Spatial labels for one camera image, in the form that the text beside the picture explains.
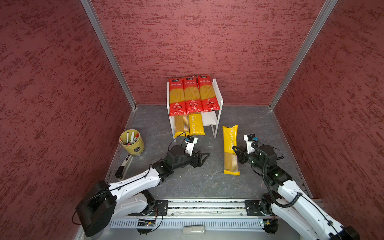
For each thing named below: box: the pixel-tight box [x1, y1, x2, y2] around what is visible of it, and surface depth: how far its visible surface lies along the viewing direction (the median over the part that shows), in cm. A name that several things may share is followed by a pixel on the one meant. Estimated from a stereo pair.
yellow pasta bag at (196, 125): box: [188, 113, 206, 136], surface depth 87 cm
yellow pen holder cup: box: [119, 129, 145, 155], surface depth 89 cm
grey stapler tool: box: [115, 154, 134, 181], surface depth 87 cm
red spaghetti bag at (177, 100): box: [169, 78, 187, 117], surface depth 77 cm
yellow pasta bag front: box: [174, 115, 190, 138], surface depth 88 cm
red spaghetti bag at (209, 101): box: [198, 75, 221, 113], surface depth 79 cm
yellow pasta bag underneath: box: [222, 124, 241, 176], surface depth 80 cm
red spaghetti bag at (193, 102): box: [182, 76, 204, 114], surface depth 78 cm
